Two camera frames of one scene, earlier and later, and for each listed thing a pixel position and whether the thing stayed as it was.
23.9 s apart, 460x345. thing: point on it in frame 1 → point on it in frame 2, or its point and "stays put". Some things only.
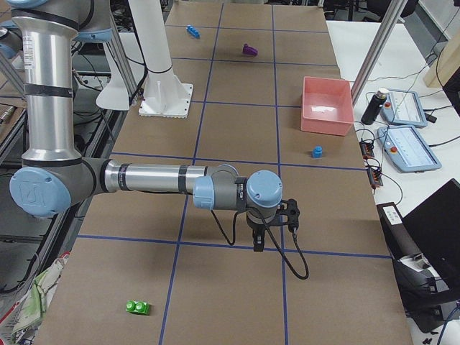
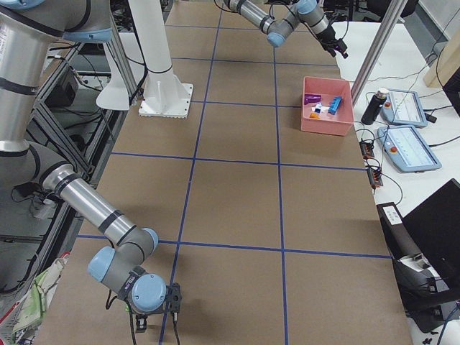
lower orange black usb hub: (374, 176) stays put
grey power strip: (366, 149) stays put
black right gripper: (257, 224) → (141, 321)
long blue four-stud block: (193, 31) → (334, 105)
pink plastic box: (326, 106) stays put
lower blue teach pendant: (407, 150) stays put
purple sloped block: (249, 50) → (310, 98)
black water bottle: (373, 108) stays put
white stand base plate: (165, 96) stays put
